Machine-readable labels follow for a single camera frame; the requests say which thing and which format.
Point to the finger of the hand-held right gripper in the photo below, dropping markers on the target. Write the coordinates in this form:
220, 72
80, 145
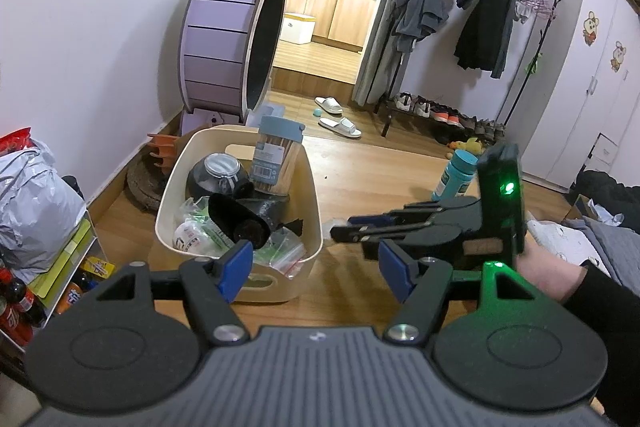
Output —
430, 234
372, 219

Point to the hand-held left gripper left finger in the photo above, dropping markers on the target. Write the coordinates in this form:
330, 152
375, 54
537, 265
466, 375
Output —
235, 269

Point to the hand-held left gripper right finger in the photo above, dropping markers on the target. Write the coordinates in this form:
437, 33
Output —
395, 274

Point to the black glasses case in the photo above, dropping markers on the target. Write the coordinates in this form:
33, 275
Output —
235, 219

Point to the clear plastic zip bag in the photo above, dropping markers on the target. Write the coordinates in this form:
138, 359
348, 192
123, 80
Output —
282, 252

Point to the teal bottle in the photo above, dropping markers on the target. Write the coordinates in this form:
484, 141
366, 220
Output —
452, 179

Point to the plastic bag with green print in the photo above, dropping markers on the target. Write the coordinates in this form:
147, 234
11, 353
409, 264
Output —
200, 212

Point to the black cloth pouch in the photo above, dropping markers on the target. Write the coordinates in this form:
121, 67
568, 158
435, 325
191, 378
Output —
272, 209

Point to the cream plastic container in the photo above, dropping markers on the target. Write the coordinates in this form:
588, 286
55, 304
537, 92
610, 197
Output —
305, 192

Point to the black round jar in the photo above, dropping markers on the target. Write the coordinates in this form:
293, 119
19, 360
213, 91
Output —
217, 174

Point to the clear toothpick jar blue lid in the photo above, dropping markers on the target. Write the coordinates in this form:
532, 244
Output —
275, 157

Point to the person's right forearm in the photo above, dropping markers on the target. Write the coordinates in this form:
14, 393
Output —
610, 332

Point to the person's right hand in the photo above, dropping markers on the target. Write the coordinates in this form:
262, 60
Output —
547, 277

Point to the yellow duck toy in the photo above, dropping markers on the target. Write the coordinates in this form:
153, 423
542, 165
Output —
470, 145

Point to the white slipper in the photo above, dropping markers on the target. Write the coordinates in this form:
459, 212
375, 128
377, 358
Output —
341, 127
329, 105

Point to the grey bed blanket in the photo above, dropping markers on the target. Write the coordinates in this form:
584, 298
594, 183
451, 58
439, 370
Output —
610, 232

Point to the row of shoes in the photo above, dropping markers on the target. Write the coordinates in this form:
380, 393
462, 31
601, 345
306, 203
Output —
440, 114

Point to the round woven scratch mat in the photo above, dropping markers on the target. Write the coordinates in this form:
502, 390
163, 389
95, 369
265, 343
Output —
145, 187

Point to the orange plastic toy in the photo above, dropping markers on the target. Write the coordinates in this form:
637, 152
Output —
162, 149

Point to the translucent blue box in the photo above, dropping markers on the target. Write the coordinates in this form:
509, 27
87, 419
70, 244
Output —
270, 113

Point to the orange soda bottle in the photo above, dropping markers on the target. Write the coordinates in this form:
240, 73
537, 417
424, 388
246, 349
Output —
75, 294

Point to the yellow-green folder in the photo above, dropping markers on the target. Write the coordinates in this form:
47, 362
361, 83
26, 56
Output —
62, 257

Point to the white wardrobe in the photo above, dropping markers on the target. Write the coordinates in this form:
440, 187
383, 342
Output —
595, 72

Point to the black jacket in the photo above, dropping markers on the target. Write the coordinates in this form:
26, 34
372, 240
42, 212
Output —
482, 32

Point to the white foam box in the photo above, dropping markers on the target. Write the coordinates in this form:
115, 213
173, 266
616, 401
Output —
298, 28

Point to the grey plastic bag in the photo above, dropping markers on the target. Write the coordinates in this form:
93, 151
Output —
35, 212

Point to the wooden kitchen cabinets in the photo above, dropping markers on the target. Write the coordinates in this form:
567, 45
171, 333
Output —
345, 12

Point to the black clothes rack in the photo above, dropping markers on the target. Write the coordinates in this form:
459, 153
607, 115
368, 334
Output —
547, 7

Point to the grey shirt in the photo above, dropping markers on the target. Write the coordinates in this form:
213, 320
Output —
420, 7

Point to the cola bottle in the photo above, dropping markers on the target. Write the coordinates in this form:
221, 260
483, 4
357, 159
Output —
17, 302

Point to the purple cat wheel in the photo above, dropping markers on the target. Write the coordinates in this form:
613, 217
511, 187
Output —
220, 32

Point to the red snack bag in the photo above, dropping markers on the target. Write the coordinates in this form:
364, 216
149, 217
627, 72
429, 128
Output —
15, 139

